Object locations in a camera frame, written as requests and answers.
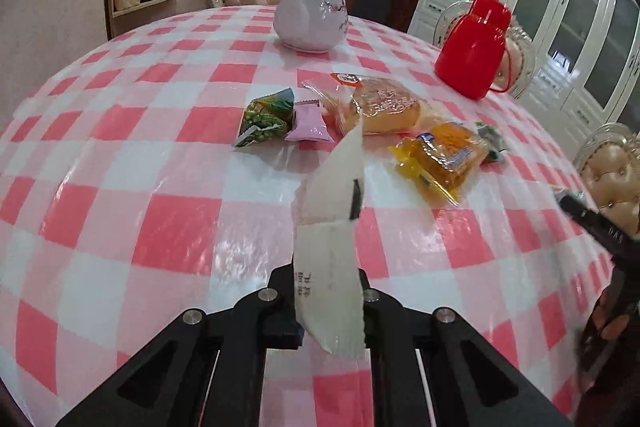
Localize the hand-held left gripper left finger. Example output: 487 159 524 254
52 263 303 427

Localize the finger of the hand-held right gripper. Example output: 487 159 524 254
556 189 640 258

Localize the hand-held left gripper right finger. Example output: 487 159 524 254
357 267 576 427

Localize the white opaque snack packet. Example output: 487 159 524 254
291 121 367 358

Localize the person's right hand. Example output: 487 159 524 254
575 282 640 398

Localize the small green yellow snack packet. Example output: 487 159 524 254
472 122 508 165

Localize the red white checkered tablecloth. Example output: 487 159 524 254
0 4 640 427

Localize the pink snack packet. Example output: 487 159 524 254
285 99 335 142

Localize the green pea snack packet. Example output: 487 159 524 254
235 88 296 149

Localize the yellow cake packet blue label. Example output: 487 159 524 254
389 121 493 208

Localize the round bun clear packet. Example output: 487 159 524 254
301 73 443 138

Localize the red thermos jug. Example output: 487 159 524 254
434 0 518 100

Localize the white floral teapot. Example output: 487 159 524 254
273 0 349 54

